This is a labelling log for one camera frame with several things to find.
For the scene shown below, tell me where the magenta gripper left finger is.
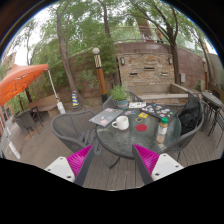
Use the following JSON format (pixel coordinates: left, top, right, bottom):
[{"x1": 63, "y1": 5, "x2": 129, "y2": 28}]
[{"x1": 46, "y1": 145, "x2": 94, "y2": 186}]

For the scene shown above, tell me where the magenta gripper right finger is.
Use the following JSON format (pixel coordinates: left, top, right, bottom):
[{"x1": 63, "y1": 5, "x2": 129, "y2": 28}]
[{"x1": 132, "y1": 144, "x2": 183, "y2": 185}]

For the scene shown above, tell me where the grey wicker chair left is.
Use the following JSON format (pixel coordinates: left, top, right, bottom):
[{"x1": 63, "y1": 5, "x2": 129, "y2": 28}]
[{"x1": 51, "y1": 110, "x2": 100, "y2": 152}]

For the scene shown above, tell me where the round glass patio table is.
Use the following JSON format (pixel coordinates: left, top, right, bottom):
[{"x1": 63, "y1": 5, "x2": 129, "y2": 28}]
[{"x1": 96, "y1": 109, "x2": 181, "y2": 159}]

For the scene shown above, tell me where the red round coaster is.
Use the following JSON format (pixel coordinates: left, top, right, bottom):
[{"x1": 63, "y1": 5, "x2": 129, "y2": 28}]
[{"x1": 136, "y1": 124, "x2": 147, "y2": 131}]

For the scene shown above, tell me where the bottle with green cap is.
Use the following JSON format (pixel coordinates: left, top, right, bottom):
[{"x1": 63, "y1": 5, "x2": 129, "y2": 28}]
[{"x1": 156, "y1": 117, "x2": 168, "y2": 144}]

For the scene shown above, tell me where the yellow sticky note pad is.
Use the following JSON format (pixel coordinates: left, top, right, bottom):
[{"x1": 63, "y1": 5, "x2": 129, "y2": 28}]
[{"x1": 138, "y1": 112, "x2": 148, "y2": 119}]

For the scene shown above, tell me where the white ceramic mug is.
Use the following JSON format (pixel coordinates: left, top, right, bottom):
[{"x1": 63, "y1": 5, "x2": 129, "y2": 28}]
[{"x1": 112, "y1": 116, "x2": 129, "y2": 131}]

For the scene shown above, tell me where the black laptop with stickers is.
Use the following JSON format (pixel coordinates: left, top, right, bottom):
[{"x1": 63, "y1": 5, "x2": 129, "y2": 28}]
[{"x1": 141, "y1": 102, "x2": 177, "y2": 120}]

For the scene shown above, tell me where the small card on table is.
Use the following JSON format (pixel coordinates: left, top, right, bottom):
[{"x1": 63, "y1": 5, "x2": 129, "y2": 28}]
[{"x1": 125, "y1": 110, "x2": 136, "y2": 115}]

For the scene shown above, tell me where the grey laptop with stickers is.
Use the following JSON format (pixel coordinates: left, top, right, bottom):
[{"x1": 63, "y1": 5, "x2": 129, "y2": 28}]
[{"x1": 90, "y1": 108, "x2": 123, "y2": 127}]

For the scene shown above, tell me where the black backpack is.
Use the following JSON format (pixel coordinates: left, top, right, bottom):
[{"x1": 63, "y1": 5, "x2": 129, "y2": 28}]
[{"x1": 179, "y1": 97, "x2": 202, "y2": 135}]

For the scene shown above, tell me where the white paper sheet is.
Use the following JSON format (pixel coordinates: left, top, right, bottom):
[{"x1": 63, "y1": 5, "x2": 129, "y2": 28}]
[{"x1": 129, "y1": 102, "x2": 146, "y2": 109}]

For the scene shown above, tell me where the dark wicker chair background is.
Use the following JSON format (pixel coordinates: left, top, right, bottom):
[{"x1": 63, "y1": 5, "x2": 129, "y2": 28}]
[{"x1": 15, "y1": 107, "x2": 43, "y2": 134}]

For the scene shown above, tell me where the grey wicker chair right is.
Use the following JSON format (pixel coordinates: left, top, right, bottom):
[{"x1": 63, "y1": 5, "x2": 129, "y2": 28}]
[{"x1": 165, "y1": 93, "x2": 204, "y2": 154}]

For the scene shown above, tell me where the blue yellow striped cone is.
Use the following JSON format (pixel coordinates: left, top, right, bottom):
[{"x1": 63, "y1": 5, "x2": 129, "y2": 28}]
[{"x1": 72, "y1": 91, "x2": 79, "y2": 107}]

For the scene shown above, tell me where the potted green plant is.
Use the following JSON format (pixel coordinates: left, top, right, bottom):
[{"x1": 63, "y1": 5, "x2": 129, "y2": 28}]
[{"x1": 111, "y1": 85, "x2": 129, "y2": 110}]

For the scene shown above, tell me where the dark side table right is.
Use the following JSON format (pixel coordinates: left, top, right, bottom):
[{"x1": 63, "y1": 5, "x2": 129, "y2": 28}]
[{"x1": 202, "y1": 90, "x2": 224, "y2": 144}]

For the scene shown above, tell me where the orange canopy tent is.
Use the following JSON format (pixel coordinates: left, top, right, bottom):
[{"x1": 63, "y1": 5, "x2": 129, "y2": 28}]
[{"x1": 0, "y1": 64, "x2": 49, "y2": 106}]

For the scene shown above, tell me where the wooden lamp post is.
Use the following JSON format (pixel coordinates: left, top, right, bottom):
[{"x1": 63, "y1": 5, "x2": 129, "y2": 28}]
[{"x1": 92, "y1": 48, "x2": 108, "y2": 103}]

